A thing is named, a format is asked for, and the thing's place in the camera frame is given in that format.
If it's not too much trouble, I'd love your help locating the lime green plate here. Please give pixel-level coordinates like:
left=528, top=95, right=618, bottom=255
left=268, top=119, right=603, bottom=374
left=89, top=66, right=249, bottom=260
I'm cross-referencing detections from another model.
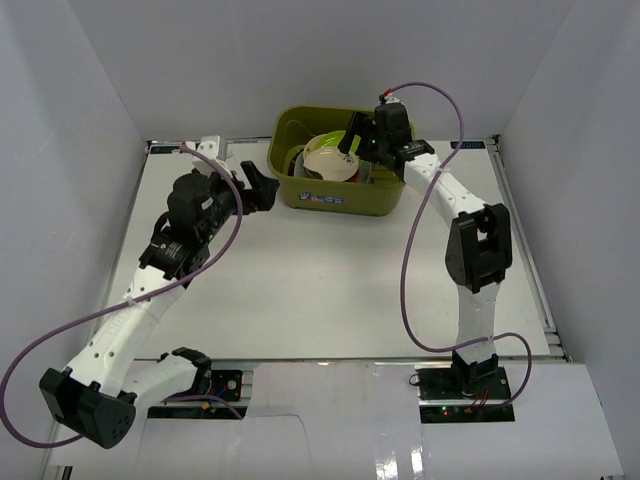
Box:
left=307, top=130, right=346, bottom=153

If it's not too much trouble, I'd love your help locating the cream plate with black mark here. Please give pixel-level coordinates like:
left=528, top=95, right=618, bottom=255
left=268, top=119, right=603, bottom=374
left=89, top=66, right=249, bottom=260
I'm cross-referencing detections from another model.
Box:
left=302, top=136, right=360, bottom=182

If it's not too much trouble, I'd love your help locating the pale green rectangular dish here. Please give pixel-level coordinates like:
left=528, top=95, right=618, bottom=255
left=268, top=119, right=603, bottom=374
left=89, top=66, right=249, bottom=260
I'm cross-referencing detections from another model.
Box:
left=288, top=151, right=372, bottom=184

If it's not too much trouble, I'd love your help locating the orange plate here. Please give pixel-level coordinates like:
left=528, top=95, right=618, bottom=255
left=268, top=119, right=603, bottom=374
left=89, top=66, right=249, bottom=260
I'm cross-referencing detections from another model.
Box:
left=301, top=168, right=360, bottom=183

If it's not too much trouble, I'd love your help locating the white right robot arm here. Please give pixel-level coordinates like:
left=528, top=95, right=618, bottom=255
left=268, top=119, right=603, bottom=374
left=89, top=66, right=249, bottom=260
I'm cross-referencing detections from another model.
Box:
left=338, top=103, right=513, bottom=399

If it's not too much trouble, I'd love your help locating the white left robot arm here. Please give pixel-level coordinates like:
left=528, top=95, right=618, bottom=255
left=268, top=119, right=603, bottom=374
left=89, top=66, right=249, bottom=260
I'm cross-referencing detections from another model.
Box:
left=39, top=161, right=279, bottom=449

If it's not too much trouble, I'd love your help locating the right corner label sticker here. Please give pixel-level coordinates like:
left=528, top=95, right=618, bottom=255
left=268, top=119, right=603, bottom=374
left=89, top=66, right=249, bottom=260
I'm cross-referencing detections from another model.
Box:
left=450, top=141, right=486, bottom=150

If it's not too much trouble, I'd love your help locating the corner label sticker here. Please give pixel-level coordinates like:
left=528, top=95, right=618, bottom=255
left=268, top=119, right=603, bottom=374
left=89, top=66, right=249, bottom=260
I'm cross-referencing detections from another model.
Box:
left=450, top=141, right=486, bottom=150
left=149, top=145, right=182, bottom=155

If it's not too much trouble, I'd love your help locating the left corner label sticker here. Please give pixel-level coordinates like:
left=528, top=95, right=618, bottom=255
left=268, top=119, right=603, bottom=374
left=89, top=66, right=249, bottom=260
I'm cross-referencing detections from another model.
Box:
left=149, top=145, right=182, bottom=155

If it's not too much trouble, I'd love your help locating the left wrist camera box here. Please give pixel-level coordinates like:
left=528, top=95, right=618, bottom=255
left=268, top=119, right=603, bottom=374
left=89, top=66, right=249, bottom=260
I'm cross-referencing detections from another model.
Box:
left=183, top=135, right=235, bottom=177

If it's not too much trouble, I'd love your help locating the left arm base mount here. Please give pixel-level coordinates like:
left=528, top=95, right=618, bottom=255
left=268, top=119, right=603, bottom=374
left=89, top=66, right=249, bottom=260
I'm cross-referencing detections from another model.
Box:
left=169, top=347, right=243, bottom=407

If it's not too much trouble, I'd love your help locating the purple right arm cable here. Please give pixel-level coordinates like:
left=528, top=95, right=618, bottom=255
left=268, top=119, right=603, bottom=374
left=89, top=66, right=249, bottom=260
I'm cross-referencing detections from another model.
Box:
left=379, top=81, right=534, bottom=412

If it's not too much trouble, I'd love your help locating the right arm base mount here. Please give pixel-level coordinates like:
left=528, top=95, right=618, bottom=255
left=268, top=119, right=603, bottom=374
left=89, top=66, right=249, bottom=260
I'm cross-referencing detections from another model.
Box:
left=408, top=367, right=515, bottom=424

